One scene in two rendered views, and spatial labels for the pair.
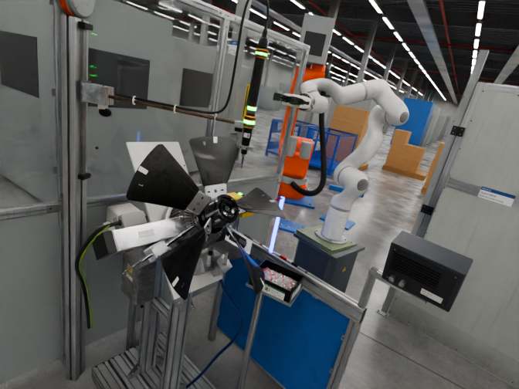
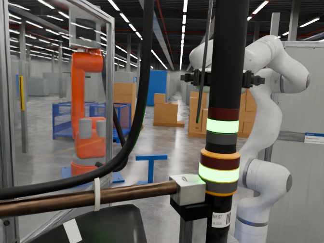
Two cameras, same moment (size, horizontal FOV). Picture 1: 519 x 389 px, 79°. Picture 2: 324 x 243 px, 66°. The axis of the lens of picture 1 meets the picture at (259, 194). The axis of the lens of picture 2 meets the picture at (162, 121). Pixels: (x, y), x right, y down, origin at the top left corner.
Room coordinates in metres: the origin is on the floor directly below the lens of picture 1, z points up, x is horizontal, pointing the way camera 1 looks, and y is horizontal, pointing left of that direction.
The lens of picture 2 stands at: (1.04, 0.27, 1.65)
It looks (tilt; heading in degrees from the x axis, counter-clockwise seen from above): 9 degrees down; 334
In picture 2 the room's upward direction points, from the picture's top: 2 degrees clockwise
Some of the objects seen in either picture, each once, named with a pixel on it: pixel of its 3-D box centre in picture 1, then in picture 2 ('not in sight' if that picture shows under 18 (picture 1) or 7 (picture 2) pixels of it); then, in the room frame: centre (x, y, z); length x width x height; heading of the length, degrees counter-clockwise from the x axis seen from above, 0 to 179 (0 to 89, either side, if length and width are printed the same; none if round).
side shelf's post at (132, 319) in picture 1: (133, 297); not in sight; (1.50, 0.60, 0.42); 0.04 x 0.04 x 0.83; 52
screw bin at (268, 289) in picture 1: (276, 280); not in sight; (1.30, -0.16, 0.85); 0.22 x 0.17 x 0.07; 66
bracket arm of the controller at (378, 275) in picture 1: (397, 284); not in sight; (1.15, -0.63, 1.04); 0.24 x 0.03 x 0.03; 52
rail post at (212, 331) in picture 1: (219, 292); not in sight; (1.74, 0.13, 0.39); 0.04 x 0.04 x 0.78; 52
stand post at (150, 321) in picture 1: (152, 295); not in sight; (1.36, 0.44, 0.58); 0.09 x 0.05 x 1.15; 142
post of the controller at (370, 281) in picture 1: (368, 288); not in sight; (1.21, -0.55, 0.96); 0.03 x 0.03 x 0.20; 52
